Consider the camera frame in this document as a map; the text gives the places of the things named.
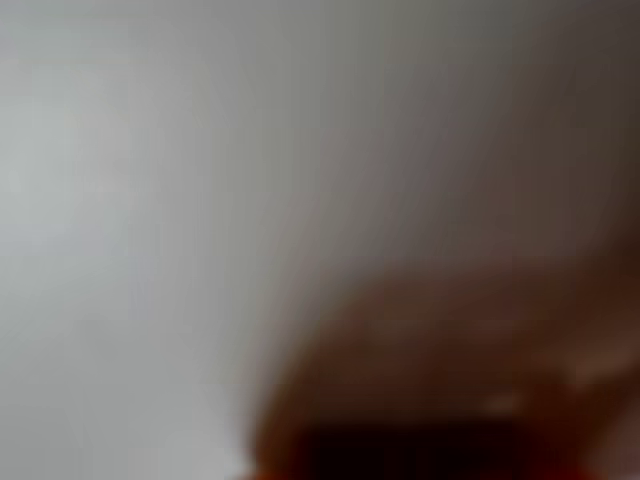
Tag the dark maroon open box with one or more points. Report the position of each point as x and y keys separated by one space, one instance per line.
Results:
x=450 y=350

